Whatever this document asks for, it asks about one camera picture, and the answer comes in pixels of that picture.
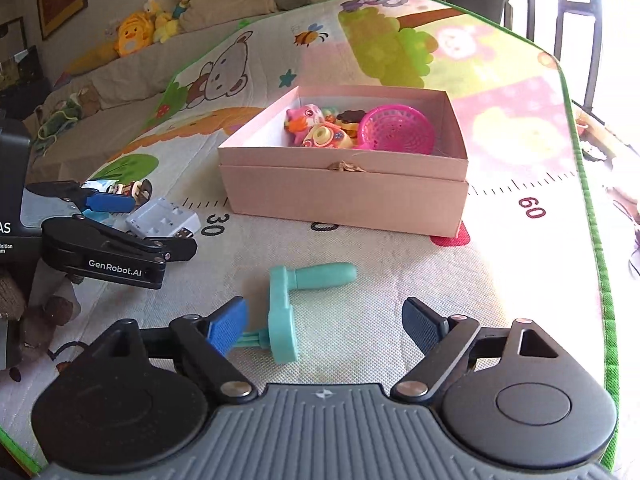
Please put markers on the pink owl toy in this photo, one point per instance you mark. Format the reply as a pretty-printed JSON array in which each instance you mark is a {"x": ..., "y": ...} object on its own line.
[{"x": 302, "y": 120}]

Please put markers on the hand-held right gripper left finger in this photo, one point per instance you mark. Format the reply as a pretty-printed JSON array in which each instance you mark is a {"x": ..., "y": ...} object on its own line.
[{"x": 227, "y": 327}]

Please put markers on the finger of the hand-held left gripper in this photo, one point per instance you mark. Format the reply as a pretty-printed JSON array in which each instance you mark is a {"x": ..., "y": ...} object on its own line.
[
  {"x": 107, "y": 202},
  {"x": 175, "y": 250}
]

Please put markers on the beige sofa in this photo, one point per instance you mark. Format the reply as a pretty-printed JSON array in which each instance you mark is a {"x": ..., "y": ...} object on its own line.
[{"x": 115, "y": 85}]

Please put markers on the white battery charger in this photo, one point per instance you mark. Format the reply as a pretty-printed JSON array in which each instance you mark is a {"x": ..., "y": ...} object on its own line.
[{"x": 160, "y": 217}]

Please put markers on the green cloth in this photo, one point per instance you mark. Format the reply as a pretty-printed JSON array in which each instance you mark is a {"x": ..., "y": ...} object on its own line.
[{"x": 60, "y": 117}]

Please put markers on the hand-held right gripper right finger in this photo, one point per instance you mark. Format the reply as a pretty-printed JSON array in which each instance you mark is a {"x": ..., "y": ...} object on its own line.
[{"x": 422, "y": 325}]

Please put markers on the black window frame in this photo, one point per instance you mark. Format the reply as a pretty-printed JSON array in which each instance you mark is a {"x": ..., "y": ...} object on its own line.
[{"x": 575, "y": 10}]

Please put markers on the small yellow plush toy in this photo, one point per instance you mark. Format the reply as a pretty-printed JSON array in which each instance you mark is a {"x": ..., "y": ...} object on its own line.
[{"x": 162, "y": 22}]

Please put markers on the pink plastic toy basket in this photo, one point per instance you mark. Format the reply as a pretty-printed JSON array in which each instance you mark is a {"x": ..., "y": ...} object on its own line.
[{"x": 395, "y": 127}]

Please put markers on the yellow duck plush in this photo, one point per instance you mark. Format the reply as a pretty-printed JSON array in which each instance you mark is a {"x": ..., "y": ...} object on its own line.
[{"x": 134, "y": 35}]

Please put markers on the cartoon printed play mat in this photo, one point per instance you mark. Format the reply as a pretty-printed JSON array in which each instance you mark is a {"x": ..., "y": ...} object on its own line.
[{"x": 350, "y": 250}]

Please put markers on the pink cardboard box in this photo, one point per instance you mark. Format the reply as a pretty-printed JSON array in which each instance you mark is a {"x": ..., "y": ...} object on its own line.
[{"x": 350, "y": 195}]

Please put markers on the yellow pudding toy brown lid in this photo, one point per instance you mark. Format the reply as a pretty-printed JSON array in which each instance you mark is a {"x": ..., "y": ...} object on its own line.
[{"x": 350, "y": 116}]

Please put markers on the small figure toy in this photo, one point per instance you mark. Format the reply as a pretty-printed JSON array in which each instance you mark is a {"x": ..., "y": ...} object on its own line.
[{"x": 131, "y": 190}]

